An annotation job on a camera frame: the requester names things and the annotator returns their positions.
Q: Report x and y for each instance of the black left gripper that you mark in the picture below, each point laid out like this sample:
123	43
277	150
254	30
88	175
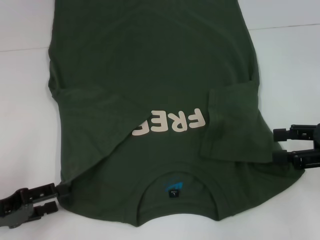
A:
15	206

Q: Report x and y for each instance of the dark green FREE T-shirt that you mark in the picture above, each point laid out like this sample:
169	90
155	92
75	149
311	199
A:
155	75

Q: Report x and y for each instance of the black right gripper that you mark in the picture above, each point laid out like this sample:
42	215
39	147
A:
318	135

